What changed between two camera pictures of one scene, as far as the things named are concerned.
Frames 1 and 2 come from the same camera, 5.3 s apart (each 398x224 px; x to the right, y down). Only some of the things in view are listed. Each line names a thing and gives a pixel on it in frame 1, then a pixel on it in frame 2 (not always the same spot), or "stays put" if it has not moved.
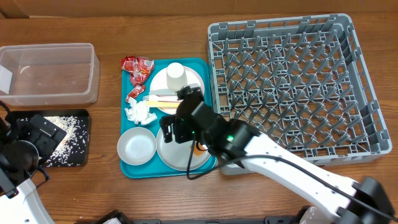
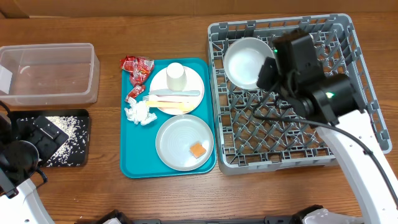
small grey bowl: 137,146 to 243,61
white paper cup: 176,76 stays put
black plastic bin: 74,149 stays put
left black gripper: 47,144 stays put
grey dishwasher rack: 303,82 stays put
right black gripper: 182,131 to 263,80
